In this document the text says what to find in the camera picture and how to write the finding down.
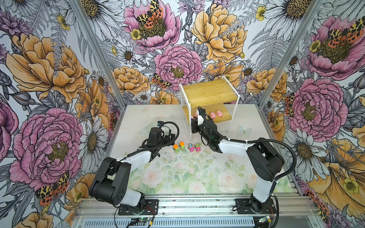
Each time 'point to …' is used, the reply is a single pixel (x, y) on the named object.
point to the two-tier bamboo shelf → (218, 98)
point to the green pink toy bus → (198, 148)
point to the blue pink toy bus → (191, 147)
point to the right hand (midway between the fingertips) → (191, 122)
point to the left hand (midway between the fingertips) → (167, 138)
